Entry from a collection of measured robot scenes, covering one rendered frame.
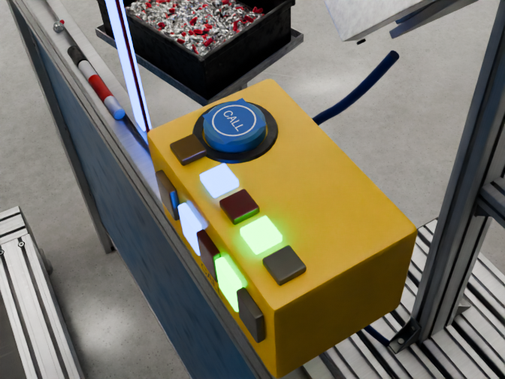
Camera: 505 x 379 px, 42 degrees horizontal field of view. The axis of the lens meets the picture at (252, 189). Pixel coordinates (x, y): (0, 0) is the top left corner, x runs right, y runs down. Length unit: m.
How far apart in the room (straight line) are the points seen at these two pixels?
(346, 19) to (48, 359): 0.89
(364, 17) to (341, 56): 1.46
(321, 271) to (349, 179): 0.07
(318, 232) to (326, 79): 1.74
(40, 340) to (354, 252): 1.06
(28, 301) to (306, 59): 1.20
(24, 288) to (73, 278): 0.28
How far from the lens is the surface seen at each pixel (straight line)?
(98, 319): 1.63
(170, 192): 0.42
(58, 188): 1.90
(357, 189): 0.40
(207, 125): 0.42
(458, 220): 1.12
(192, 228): 0.40
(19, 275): 1.47
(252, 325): 0.38
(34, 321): 1.40
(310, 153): 0.41
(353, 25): 0.73
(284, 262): 0.36
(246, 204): 0.38
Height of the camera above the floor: 1.38
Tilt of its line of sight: 50 degrees down
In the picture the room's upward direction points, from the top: 4 degrees counter-clockwise
